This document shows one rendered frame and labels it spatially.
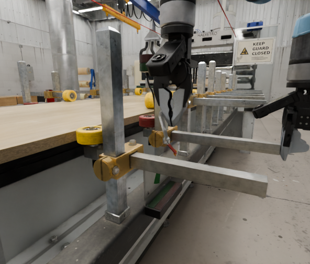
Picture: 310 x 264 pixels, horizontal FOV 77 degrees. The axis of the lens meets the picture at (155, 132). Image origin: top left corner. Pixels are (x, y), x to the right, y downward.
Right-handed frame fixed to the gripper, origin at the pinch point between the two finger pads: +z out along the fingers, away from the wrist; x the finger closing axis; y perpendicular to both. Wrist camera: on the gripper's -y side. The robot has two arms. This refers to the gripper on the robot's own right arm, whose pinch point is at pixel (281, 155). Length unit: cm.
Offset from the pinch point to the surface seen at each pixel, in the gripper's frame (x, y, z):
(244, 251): 53, -5, 83
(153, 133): -8.5, -36.2, -4.1
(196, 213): 76, -42, 83
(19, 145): -41, -50, -7
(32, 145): -39, -50, -7
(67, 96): 31, -123, -12
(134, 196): -19.5, -37.0, 12.5
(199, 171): -26.5, -16.5, -2.7
